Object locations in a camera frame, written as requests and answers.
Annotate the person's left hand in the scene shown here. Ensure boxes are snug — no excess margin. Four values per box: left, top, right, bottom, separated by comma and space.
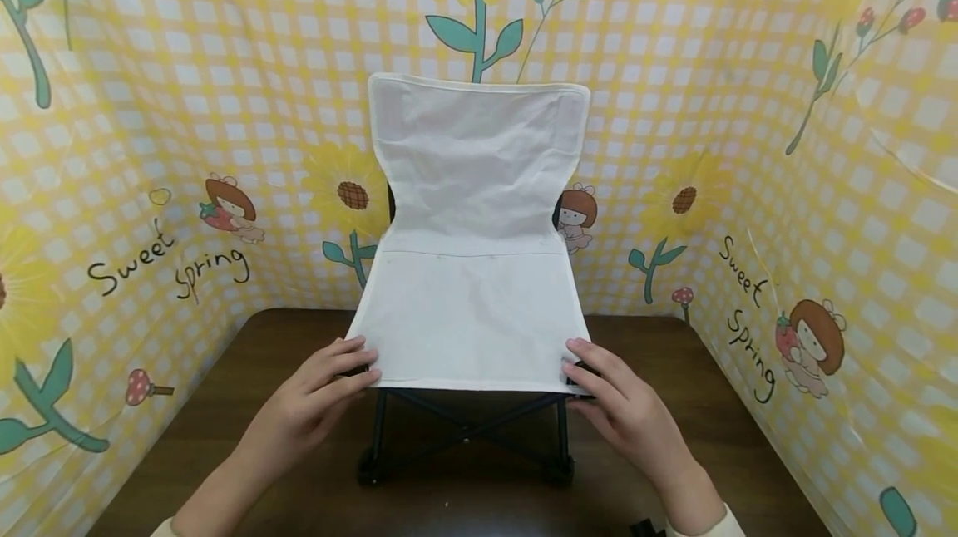
238, 335, 383, 470

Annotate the person's right hand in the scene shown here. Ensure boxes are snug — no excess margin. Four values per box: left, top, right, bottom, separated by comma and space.
561, 337, 703, 495

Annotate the white folding camp chair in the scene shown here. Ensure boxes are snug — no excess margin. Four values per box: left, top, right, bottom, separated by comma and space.
344, 72, 599, 487

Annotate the person's right forearm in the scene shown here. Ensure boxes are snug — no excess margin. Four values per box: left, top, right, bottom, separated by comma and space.
659, 470, 749, 537

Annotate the person's left forearm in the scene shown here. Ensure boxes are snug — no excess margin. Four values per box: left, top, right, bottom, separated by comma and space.
151, 452, 279, 537

